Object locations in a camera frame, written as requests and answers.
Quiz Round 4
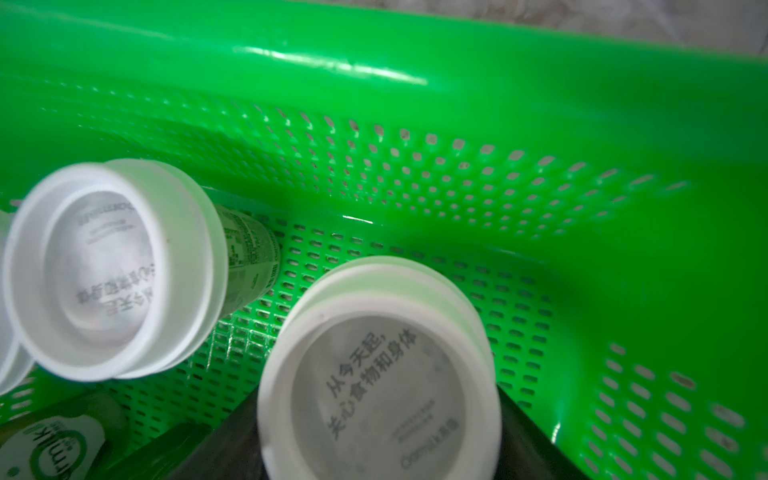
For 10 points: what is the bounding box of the green plastic basket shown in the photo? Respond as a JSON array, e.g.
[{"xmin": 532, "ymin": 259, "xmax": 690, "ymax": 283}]
[{"xmin": 1, "ymin": 1, "xmax": 767, "ymax": 479}]

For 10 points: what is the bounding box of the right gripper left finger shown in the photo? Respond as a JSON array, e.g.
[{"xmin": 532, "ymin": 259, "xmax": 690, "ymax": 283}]
[{"xmin": 168, "ymin": 389, "xmax": 264, "ymax": 480}]

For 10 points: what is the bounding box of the yogurt cup white lid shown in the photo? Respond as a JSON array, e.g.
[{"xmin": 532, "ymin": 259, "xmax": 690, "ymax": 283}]
[
  {"xmin": 1, "ymin": 391, "xmax": 129, "ymax": 480},
  {"xmin": 1, "ymin": 211, "xmax": 34, "ymax": 395},
  {"xmin": 1, "ymin": 159, "xmax": 280, "ymax": 382},
  {"xmin": 257, "ymin": 256, "xmax": 502, "ymax": 479}
]

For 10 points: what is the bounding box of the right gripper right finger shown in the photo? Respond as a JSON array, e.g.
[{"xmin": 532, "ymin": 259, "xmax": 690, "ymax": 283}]
[{"xmin": 494, "ymin": 387, "xmax": 588, "ymax": 480}]

